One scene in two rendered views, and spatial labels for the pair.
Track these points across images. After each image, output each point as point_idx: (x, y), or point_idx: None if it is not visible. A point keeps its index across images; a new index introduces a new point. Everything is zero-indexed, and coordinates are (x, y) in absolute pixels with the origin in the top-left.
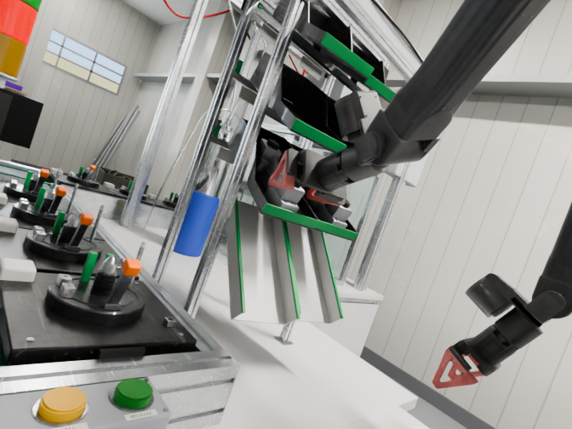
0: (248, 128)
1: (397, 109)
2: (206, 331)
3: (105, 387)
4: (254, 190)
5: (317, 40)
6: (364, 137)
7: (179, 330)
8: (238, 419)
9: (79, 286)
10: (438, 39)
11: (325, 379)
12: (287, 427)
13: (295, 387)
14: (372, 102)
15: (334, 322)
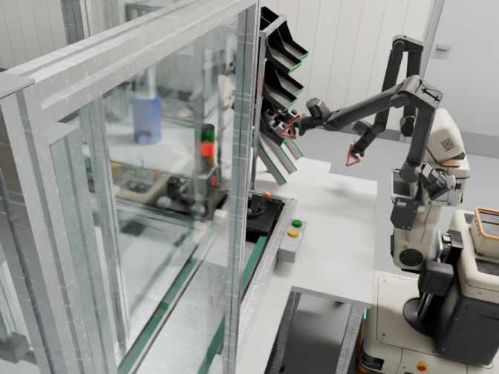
0: (257, 111)
1: (340, 121)
2: None
3: (289, 225)
4: (269, 136)
5: (284, 70)
6: (328, 126)
7: (274, 200)
8: (297, 212)
9: None
10: (353, 110)
11: (299, 179)
12: (309, 205)
13: (296, 190)
14: (323, 105)
15: (299, 158)
